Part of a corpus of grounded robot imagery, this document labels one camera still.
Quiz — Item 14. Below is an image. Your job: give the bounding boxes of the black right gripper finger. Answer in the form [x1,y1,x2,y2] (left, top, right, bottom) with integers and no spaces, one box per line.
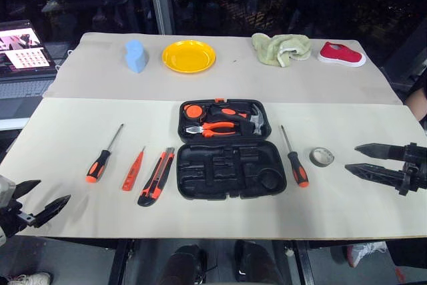
[344,164,406,186]
[354,144,406,162]

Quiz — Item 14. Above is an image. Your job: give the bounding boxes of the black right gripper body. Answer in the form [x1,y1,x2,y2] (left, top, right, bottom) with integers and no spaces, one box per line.
[396,142,427,196]

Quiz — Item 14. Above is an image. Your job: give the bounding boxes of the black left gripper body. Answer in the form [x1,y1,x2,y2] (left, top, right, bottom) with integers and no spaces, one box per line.
[0,198,36,238]

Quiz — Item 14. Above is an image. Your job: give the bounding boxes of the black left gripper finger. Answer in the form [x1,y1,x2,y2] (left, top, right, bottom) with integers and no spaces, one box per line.
[13,180,41,203]
[32,194,72,228]

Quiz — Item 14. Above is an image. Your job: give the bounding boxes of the orange black handled screwdriver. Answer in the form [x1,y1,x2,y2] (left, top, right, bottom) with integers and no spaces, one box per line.
[85,123,124,184]
[280,124,310,188]

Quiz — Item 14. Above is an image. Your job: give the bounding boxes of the orange test pen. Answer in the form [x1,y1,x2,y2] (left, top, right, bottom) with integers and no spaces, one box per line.
[121,146,147,192]

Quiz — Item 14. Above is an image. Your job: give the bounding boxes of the orange black utility knife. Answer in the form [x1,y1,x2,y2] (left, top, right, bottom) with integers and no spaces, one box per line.
[137,147,175,208]

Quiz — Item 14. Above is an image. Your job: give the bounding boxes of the black tool case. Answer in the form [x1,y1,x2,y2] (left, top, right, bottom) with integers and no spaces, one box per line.
[175,97,288,201]

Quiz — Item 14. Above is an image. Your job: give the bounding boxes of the grey tape roll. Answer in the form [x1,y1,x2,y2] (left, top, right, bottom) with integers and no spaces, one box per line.
[309,147,336,168]

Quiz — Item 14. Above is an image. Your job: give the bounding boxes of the white sneaker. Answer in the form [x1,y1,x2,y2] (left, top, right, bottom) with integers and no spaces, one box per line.
[0,271,53,285]

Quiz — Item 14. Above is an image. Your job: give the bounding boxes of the white side desk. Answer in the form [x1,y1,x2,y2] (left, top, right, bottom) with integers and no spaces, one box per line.
[0,97,44,132]

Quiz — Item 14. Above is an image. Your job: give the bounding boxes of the grey sneaker with red trim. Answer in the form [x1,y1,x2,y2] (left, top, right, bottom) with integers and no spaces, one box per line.
[330,241,390,268]

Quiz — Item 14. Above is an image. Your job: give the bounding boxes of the black metal table leg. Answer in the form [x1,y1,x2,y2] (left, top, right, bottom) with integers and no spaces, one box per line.
[108,238,141,285]
[283,240,316,285]

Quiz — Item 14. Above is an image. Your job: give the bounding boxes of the red child's shoe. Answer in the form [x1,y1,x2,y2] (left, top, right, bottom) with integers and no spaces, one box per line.
[316,41,367,68]

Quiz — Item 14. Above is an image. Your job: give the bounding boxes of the open laptop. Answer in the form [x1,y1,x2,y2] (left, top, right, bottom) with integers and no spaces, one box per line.
[0,19,59,109]

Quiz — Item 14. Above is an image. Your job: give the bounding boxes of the dark rounded shape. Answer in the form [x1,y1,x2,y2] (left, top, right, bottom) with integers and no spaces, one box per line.
[233,240,284,285]
[156,244,207,285]

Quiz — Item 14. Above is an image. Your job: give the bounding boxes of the green towel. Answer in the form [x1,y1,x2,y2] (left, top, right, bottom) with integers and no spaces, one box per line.
[252,33,313,68]

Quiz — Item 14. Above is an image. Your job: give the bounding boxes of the beige paper table sheet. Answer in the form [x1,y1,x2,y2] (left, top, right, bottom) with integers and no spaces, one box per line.
[45,32,403,105]

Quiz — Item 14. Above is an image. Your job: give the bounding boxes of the blue foam block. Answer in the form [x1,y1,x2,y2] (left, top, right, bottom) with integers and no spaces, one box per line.
[125,39,149,74]

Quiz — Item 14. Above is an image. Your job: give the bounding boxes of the orange black tape measure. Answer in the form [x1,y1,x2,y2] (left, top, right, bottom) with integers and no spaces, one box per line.
[183,103,208,121]

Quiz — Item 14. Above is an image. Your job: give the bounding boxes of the yellow plate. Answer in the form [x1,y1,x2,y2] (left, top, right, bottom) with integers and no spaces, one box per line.
[161,40,217,75]

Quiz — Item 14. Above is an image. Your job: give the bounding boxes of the claw hammer with black handle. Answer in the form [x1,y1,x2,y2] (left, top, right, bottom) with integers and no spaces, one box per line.
[208,103,266,136]

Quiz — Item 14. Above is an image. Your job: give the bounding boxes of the orange handled pliers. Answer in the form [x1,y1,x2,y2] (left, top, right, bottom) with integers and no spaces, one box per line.
[185,120,238,139]

